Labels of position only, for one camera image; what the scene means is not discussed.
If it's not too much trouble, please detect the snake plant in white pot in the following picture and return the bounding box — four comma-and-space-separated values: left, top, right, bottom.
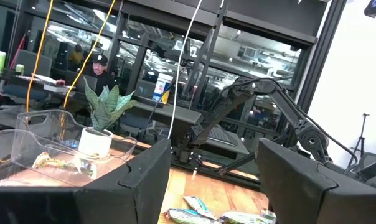
78, 77, 138, 159

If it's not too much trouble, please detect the white and blue canister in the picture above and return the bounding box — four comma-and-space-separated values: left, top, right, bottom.
152, 73, 174, 104

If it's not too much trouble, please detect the grey office chair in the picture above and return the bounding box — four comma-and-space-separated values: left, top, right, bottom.
2, 49, 54, 100

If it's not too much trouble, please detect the white cable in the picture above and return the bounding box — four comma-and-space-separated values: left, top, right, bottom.
167, 0, 204, 139

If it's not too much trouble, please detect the black tripod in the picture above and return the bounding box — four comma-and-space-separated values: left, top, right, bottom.
348, 113, 371, 169

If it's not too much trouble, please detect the dark grey laptop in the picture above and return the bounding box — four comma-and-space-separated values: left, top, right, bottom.
65, 70, 98, 94

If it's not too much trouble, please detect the clear plastic bin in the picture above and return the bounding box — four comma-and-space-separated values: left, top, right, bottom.
15, 108, 138, 159
0, 129, 138, 187

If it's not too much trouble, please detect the person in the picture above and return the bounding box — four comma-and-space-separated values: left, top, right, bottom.
68, 43, 85, 71
55, 54, 118, 97

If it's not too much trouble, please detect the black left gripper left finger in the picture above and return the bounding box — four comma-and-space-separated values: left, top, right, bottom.
0, 138, 172, 224

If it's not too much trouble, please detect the yellow cable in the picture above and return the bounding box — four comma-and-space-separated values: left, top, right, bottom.
62, 0, 117, 110
25, 0, 55, 113

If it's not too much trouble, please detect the black desk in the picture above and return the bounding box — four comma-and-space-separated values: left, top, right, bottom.
0, 71, 204, 125

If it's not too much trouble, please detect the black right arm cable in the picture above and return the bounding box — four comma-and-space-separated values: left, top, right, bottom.
299, 108, 360, 175

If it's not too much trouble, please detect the blue and grey granola bar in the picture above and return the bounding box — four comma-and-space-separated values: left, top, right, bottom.
164, 207, 220, 224

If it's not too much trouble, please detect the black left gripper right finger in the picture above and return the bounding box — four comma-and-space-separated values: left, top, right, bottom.
255, 138, 376, 224

